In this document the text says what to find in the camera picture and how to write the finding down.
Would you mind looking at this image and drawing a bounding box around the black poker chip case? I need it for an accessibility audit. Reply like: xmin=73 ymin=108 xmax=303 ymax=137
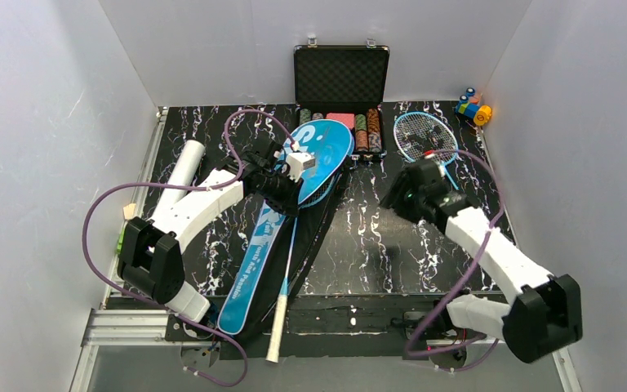
xmin=293 ymin=42 xmax=390 ymax=163

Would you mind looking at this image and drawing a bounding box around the blue racket cover bag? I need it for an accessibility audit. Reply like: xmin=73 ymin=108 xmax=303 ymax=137
xmin=217 ymin=119 xmax=354 ymax=337

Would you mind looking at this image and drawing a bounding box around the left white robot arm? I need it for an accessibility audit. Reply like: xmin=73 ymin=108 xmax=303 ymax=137
xmin=117 ymin=140 xmax=313 ymax=323

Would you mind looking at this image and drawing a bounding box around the green clip on rail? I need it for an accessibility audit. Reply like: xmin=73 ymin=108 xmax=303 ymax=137
xmin=115 ymin=230 xmax=124 ymax=256

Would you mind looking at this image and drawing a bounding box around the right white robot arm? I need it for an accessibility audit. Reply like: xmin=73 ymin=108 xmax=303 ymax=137
xmin=380 ymin=160 xmax=583 ymax=363

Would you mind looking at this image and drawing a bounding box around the blue badminton racket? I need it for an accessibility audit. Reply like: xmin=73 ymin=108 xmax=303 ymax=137
xmin=393 ymin=112 xmax=459 ymax=190
xmin=265 ymin=172 xmax=340 ymax=363

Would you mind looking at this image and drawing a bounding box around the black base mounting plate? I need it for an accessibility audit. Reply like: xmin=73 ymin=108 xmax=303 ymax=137
xmin=151 ymin=292 xmax=514 ymax=363

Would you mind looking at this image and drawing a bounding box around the white shuttlecock tube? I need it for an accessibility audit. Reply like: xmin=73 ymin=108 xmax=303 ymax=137
xmin=153 ymin=140 xmax=205 ymax=216

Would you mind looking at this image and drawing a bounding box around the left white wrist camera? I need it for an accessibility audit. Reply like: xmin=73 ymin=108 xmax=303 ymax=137
xmin=285 ymin=142 xmax=315 ymax=182

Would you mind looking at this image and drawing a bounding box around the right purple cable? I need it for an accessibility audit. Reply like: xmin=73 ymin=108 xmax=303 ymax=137
xmin=402 ymin=149 xmax=506 ymax=373

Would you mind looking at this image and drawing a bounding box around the colourful toy block train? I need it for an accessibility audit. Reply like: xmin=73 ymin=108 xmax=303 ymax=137
xmin=454 ymin=87 xmax=493 ymax=127

